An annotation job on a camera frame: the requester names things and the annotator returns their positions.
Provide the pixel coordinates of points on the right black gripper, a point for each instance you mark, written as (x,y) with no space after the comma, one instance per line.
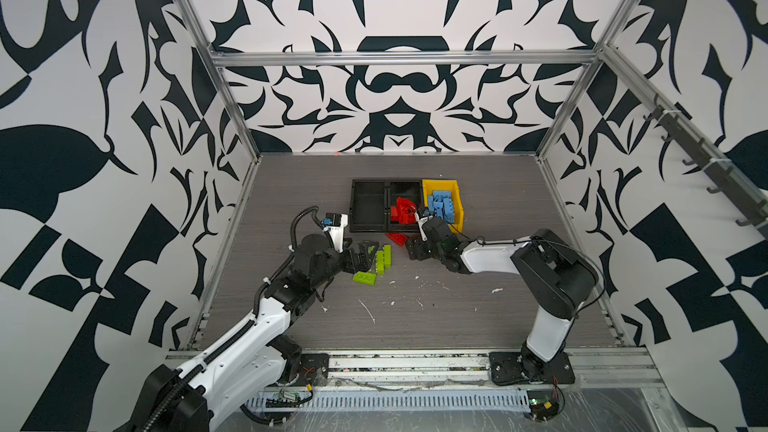
(415,244)

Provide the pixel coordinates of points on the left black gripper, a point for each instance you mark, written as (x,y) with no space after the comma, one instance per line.
(361,262)

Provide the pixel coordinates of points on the red lego brick top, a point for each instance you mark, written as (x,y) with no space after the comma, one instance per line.
(398,238)

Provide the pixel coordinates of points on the blue lego long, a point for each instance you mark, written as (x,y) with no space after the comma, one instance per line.
(435,204)

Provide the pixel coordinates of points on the red arch lego piece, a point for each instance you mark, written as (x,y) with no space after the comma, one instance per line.
(403,211)

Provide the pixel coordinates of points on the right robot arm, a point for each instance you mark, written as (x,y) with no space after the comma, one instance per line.
(557,275)

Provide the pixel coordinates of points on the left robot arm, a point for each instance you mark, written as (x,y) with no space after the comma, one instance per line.
(201,393)

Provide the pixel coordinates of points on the green lego brick right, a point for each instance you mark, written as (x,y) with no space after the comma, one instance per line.
(383,260)

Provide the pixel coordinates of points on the left black bin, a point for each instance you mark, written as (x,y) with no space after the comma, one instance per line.
(367,213)

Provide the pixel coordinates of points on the black bin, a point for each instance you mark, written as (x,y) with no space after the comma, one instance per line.
(367,213)
(411,189)

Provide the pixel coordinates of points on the yellow bin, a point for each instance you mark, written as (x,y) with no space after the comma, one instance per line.
(429,186)

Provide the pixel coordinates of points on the middle black bin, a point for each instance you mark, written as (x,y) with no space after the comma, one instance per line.
(411,189)

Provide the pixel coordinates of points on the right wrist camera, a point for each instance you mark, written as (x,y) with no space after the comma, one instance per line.
(422,216)

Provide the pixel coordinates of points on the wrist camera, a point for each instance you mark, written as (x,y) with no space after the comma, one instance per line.
(422,216)
(334,226)

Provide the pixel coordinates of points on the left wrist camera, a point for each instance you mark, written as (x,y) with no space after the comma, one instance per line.
(334,226)

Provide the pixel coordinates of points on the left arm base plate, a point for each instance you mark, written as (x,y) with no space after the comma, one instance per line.
(305,369)

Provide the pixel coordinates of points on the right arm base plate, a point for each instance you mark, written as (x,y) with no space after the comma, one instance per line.
(513,368)

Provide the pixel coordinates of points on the wall hook rack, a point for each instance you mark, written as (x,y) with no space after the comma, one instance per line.
(739,174)

